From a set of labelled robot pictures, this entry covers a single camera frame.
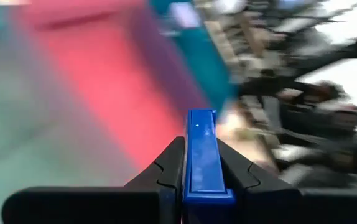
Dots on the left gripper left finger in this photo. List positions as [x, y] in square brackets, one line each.
[104, 205]

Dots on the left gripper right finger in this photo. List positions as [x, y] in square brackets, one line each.
[290, 205]

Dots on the bright blue digital timer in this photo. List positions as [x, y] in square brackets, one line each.
[205, 155]

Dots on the white capped hourglass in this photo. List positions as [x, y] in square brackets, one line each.
[183, 14]

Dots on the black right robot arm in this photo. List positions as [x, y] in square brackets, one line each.
[321, 115]

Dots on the pink plastic bin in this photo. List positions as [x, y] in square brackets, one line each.
[104, 77]

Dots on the teal plastic bin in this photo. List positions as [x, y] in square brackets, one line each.
[203, 62]

